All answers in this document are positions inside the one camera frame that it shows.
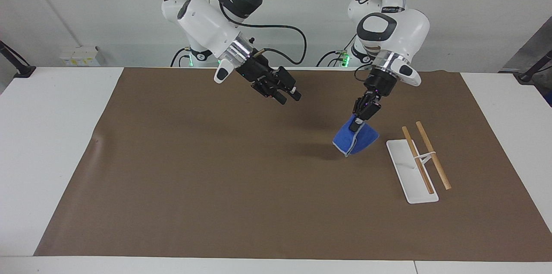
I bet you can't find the white wall socket box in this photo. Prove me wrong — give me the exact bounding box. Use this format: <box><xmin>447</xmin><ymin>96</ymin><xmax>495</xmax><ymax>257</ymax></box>
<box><xmin>59</xmin><ymin>46</ymin><xmax>105</xmax><ymax>67</ymax></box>

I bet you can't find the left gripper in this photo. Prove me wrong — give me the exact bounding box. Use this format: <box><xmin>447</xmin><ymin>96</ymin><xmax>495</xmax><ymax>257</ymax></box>
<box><xmin>361</xmin><ymin>67</ymin><xmax>396</xmax><ymax>104</ymax></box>

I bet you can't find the white rack with wooden rods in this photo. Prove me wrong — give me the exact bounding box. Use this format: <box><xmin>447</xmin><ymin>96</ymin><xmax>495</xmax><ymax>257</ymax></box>
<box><xmin>386</xmin><ymin>121</ymin><xmax>452</xmax><ymax>205</ymax></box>

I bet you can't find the black stand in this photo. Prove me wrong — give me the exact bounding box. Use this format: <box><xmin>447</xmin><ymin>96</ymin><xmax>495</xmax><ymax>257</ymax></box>
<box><xmin>517</xmin><ymin>49</ymin><xmax>552</xmax><ymax>84</ymax></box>
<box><xmin>0</xmin><ymin>40</ymin><xmax>37</xmax><ymax>79</ymax></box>

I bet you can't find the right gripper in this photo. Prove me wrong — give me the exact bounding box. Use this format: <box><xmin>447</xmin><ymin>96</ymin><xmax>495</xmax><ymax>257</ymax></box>
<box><xmin>235</xmin><ymin>56</ymin><xmax>302</xmax><ymax>106</ymax></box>

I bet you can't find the blue towel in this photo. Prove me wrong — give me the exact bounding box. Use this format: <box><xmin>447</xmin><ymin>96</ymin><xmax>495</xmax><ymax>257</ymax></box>
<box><xmin>332</xmin><ymin>114</ymin><xmax>380</xmax><ymax>157</ymax></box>

